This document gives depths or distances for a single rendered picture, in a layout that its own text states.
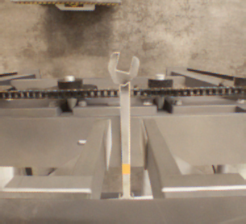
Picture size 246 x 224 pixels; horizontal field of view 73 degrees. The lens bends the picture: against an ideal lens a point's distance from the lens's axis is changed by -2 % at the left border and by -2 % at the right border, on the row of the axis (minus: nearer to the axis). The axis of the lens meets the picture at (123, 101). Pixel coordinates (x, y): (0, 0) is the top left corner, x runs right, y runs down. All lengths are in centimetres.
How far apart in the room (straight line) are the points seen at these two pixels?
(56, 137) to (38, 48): 132
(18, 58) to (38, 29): 29
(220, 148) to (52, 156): 28
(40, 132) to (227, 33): 154
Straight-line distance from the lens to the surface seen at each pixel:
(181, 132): 29
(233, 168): 74
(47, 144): 31
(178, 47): 148
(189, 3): 155
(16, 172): 80
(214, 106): 56
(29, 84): 125
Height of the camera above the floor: 141
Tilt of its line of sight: 76 degrees down
